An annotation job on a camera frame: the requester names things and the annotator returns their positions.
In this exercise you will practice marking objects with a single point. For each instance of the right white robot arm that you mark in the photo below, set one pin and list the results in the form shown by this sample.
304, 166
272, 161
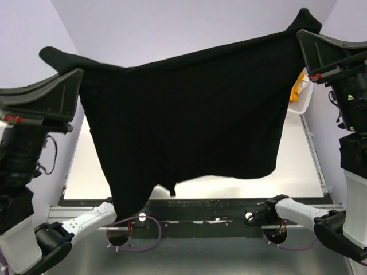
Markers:
343, 232

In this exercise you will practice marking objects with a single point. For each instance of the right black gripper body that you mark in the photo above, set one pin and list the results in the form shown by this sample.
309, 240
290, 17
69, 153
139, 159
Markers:
350, 85

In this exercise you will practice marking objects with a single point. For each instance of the black t-shirt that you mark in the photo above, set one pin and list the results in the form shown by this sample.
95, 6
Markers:
218, 111

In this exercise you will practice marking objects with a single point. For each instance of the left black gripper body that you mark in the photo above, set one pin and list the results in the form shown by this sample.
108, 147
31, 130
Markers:
23, 146

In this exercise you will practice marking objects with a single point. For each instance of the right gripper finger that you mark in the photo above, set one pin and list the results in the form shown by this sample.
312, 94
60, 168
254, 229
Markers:
315, 55
340, 48

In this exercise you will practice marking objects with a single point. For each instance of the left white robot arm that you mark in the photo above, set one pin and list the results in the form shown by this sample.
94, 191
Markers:
27, 248

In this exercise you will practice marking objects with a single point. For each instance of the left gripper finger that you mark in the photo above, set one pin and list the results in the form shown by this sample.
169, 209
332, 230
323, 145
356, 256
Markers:
43, 95
64, 112

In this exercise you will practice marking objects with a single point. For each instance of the yellow t-shirt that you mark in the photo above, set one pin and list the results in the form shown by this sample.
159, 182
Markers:
299, 85

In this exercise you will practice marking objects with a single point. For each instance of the black mounting base plate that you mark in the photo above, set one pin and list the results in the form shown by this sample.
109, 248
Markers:
211, 218

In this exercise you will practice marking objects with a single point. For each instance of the aluminium extrusion rail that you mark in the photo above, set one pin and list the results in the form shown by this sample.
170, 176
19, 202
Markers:
60, 213

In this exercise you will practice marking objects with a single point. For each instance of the white plastic laundry basket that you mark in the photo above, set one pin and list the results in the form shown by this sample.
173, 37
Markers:
300, 106

